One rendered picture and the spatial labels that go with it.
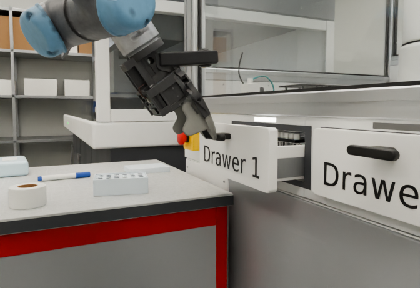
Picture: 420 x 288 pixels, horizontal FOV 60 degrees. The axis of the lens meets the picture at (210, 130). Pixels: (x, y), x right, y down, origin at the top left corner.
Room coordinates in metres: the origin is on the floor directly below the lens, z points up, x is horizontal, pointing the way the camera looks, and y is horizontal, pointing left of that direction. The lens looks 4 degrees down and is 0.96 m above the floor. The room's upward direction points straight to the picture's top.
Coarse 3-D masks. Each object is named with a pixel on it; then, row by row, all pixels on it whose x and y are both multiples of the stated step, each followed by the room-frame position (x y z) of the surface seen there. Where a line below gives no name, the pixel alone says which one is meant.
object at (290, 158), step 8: (304, 144) 0.67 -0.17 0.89; (280, 152) 0.63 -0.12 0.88; (288, 152) 0.64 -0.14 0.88; (296, 152) 0.65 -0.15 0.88; (280, 160) 0.63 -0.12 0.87; (288, 160) 0.63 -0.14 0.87; (296, 160) 0.64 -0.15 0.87; (280, 168) 0.63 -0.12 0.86; (288, 168) 0.63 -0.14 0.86; (296, 168) 0.64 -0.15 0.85; (280, 176) 0.63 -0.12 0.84; (288, 176) 0.64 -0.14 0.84; (296, 176) 0.64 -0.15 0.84
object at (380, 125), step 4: (376, 124) 0.51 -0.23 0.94; (380, 124) 0.51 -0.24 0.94; (384, 124) 0.50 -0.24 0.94; (388, 124) 0.49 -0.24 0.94; (392, 124) 0.49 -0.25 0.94; (396, 124) 0.48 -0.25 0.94; (400, 124) 0.48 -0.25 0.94; (404, 124) 0.47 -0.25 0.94; (408, 124) 0.47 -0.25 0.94; (412, 124) 0.46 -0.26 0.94; (416, 124) 0.46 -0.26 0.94; (372, 128) 0.52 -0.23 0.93; (376, 128) 0.51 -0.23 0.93; (380, 128) 0.51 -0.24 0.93; (384, 128) 0.50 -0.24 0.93; (388, 128) 0.49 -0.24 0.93; (392, 128) 0.49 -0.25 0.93; (396, 128) 0.48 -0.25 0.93; (400, 128) 0.48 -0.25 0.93; (404, 128) 0.47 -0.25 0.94; (408, 128) 0.47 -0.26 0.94; (412, 128) 0.46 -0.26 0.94; (416, 128) 0.46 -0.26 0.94
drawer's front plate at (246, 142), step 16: (224, 128) 0.74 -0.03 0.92; (240, 128) 0.69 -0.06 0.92; (256, 128) 0.63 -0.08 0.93; (272, 128) 0.61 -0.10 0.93; (208, 144) 0.81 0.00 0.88; (224, 144) 0.74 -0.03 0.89; (240, 144) 0.68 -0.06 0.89; (256, 144) 0.63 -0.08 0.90; (272, 144) 0.60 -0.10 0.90; (224, 160) 0.74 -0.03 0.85; (240, 160) 0.68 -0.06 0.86; (272, 160) 0.60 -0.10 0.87; (224, 176) 0.74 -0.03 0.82; (240, 176) 0.68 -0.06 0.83; (272, 176) 0.60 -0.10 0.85
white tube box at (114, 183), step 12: (96, 180) 0.82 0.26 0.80; (108, 180) 0.82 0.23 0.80; (120, 180) 0.83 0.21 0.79; (132, 180) 0.84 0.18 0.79; (144, 180) 0.84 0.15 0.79; (96, 192) 0.82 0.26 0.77; (108, 192) 0.82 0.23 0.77; (120, 192) 0.83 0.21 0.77; (132, 192) 0.84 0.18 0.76; (144, 192) 0.84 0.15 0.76
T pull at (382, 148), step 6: (348, 150) 0.49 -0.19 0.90; (354, 150) 0.48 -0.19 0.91; (360, 150) 0.47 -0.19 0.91; (366, 150) 0.46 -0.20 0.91; (372, 150) 0.45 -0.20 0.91; (378, 150) 0.44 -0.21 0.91; (384, 150) 0.44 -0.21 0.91; (390, 150) 0.43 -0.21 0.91; (396, 150) 0.43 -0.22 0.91; (366, 156) 0.46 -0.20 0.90; (372, 156) 0.45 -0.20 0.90; (378, 156) 0.44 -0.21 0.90; (384, 156) 0.44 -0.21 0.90; (390, 156) 0.43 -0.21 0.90; (396, 156) 0.43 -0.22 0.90
